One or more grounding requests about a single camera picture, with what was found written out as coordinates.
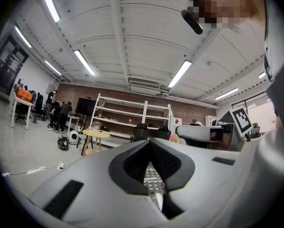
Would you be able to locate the white desk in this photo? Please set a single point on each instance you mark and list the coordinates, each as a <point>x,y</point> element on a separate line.
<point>23,102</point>

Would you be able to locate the small white table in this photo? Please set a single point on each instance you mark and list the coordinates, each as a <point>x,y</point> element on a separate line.
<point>73,118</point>

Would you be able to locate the person's head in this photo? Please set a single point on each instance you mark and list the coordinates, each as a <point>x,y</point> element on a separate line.
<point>227,3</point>

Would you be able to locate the cardboard box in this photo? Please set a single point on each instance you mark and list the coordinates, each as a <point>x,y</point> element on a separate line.
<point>97,125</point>

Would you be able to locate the dark glass window panel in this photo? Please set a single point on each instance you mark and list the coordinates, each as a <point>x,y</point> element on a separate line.
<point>7,63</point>

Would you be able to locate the white board with red sign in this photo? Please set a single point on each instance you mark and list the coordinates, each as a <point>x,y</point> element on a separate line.
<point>177,122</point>

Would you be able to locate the grey wall electrical box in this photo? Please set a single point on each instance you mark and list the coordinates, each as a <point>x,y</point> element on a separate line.
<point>50,87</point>

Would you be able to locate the person's grey printed shirt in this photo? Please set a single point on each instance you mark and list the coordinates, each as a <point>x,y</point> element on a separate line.
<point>275,44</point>

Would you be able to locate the white ceiling tube light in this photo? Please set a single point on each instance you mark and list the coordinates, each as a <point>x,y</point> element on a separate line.
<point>50,2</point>
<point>180,73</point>
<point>84,62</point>
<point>226,93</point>
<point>53,67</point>
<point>262,75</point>
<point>22,36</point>

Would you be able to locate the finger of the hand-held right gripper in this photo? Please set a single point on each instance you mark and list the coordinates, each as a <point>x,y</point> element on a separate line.
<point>194,132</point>

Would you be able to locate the brown wicker glass-top table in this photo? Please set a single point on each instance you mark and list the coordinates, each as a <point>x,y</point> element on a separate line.
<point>154,174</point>

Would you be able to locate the white square power strip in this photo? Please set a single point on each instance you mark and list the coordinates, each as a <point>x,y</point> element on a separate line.
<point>60,166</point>

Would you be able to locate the white stool with black legs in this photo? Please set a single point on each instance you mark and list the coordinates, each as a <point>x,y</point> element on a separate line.
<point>81,139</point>

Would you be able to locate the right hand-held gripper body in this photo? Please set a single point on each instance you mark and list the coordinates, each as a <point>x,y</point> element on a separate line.
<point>240,121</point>

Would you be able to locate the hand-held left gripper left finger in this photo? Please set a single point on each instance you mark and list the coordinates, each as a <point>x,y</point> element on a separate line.
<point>94,198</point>

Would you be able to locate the white metal shelf rack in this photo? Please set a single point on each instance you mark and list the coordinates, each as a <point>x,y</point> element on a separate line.
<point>144,108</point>

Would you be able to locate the black head-worn camera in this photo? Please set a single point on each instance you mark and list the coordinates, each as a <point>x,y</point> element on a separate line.
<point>192,22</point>

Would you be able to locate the round wooden side table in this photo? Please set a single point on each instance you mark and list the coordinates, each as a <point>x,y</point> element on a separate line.
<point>95,134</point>

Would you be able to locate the orange plastic crate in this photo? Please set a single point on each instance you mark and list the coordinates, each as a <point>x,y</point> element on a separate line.
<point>24,95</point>

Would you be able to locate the black office chair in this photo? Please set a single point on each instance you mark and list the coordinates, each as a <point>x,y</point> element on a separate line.
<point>21,114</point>
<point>38,106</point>
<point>255,129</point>
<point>163,133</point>
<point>140,133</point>

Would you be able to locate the white ceiling air conditioner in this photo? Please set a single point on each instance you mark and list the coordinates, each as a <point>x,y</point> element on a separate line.
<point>144,87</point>

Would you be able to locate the black screen on stand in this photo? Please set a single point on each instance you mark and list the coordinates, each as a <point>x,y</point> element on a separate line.
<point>85,107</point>

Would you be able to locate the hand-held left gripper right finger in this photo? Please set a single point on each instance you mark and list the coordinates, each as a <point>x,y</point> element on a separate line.
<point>203,172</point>

